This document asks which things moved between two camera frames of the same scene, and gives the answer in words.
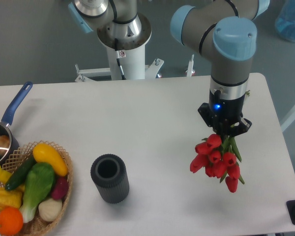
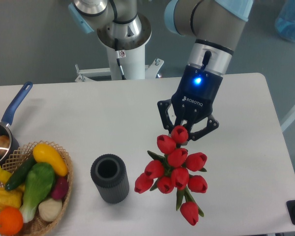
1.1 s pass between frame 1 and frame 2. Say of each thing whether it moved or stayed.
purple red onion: stayed
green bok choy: stayed
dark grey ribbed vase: stayed
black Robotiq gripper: moved
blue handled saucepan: stayed
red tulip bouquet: moved
